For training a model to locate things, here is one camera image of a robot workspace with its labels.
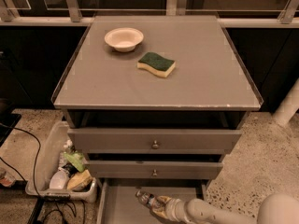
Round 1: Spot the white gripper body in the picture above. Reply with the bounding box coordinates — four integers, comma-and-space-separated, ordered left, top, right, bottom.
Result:
165, 199, 189, 223

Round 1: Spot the clear plastic water bottle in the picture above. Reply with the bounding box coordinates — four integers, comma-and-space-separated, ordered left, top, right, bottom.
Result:
135, 190, 165, 213

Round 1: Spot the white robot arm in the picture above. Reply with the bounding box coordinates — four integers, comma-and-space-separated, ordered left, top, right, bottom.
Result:
149, 193, 299, 224

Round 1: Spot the grey bottom drawer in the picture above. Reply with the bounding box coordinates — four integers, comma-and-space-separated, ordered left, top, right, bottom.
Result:
96, 179, 206, 224

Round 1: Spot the grey drawer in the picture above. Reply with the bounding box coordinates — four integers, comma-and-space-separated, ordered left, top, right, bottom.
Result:
85, 161, 223, 180
96, 179, 206, 224
68, 128, 241, 154

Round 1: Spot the grey middle drawer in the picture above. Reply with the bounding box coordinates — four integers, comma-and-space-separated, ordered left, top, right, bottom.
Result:
85, 161, 223, 180

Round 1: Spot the grey top drawer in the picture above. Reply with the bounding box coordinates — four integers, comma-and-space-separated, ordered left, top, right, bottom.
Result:
68, 128, 241, 154

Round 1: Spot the grey drawer cabinet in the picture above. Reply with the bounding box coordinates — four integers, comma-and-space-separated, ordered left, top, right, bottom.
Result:
50, 15, 264, 224

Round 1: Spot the yellow sponge in bin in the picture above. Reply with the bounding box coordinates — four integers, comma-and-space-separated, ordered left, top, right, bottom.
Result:
67, 170, 93, 191

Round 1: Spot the green item in bin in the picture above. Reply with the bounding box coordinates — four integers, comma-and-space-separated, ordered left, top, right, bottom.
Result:
64, 152, 85, 173

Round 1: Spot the white bowl in bin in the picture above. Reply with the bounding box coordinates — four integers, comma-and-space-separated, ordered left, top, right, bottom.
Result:
50, 171, 69, 189

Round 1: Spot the clear plastic storage bin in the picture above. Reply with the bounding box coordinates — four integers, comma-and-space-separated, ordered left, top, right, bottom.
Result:
25, 121, 97, 203

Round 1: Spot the green and yellow sponge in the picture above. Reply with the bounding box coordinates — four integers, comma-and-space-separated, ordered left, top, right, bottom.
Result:
137, 52, 176, 78

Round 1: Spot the small can on floor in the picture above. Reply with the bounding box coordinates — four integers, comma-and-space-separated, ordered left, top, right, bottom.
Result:
0, 168, 16, 188

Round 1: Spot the white paper bowl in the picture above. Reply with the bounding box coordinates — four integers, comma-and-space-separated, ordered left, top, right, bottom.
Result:
105, 28, 144, 52

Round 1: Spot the white post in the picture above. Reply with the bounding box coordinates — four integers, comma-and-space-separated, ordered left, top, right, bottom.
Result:
273, 78, 299, 126

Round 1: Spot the black cable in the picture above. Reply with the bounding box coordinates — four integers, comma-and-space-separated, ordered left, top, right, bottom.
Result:
0, 123, 87, 224

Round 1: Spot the metal window frame railing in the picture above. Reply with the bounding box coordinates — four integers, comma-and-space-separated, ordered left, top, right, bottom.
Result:
0, 0, 299, 27

